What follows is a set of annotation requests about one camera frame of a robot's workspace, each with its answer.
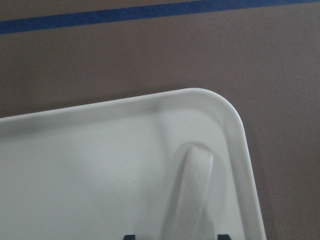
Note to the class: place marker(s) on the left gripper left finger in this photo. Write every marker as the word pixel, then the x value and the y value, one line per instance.
pixel 130 237

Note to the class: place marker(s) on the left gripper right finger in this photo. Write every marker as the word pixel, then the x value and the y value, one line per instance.
pixel 223 237

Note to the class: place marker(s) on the white ceramic spoon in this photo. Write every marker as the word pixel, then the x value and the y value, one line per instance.
pixel 192 193

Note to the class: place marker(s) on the white plastic tray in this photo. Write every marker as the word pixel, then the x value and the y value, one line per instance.
pixel 105 170

